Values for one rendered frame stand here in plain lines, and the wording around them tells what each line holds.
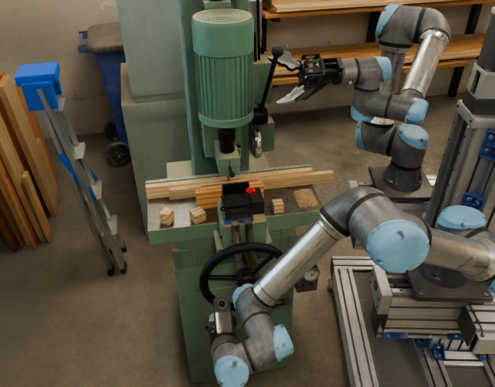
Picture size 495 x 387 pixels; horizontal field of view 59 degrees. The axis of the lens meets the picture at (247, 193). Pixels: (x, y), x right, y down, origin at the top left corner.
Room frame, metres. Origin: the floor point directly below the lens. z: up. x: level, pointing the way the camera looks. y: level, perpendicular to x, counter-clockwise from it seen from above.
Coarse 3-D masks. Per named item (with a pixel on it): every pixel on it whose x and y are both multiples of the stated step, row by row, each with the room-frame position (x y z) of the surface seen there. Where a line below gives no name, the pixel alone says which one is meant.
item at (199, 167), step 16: (240, 0) 1.47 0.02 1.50; (192, 48) 1.44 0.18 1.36; (192, 64) 1.44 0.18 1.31; (192, 80) 1.44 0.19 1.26; (192, 96) 1.44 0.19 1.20; (192, 112) 1.44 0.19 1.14; (192, 128) 1.44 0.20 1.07; (192, 144) 1.44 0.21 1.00; (192, 160) 1.55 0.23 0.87; (208, 160) 1.45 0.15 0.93
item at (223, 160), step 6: (216, 144) 1.32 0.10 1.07; (216, 150) 1.29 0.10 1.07; (234, 150) 1.28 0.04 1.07; (216, 156) 1.29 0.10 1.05; (222, 156) 1.25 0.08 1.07; (228, 156) 1.25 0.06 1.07; (234, 156) 1.25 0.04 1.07; (216, 162) 1.30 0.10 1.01; (222, 162) 1.23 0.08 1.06; (228, 162) 1.23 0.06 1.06; (234, 162) 1.23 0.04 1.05; (222, 168) 1.23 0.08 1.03; (228, 168) 1.23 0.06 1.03; (234, 168) 1.23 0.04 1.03; (240, 168) 1.25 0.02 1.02; (222, 174) 1.23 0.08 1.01; (228, 174) 1.23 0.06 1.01
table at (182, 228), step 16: (272, 192) 1.28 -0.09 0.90; (288, 192) 1.28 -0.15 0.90; (160, 208) 1.19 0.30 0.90; (176, 208) 1.19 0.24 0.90; (192, 208) 1.18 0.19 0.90; (208, 208) 1.18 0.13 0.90; (288, 208) 1.18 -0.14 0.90; (304, 208) 1.18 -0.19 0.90; (320, 208) 1.18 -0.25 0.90; (160, 224) 1.10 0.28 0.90; (176, 224) 1.10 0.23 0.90; (192, 224) 1.10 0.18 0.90; (208, 224) 1.10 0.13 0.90; (272, 224) 1.14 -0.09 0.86; (288, 224) 1.15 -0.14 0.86; (304, 224) 1.16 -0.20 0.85; (160, 240) 1.07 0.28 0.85; (176, 240) 1.08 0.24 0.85
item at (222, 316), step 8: (224, 296) 0.81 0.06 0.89; (216, 304) 0.79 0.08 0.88; (224, 304) 0.79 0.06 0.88; (216, 312) 0.77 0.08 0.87; (224, 312) 0.77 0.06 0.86; (216, 320) 0.75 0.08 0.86; (224, 320) 0.75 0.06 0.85; (216, 328) 0.74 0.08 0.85; (224, 328) 0.74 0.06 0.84; (232, 328) 0.74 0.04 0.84
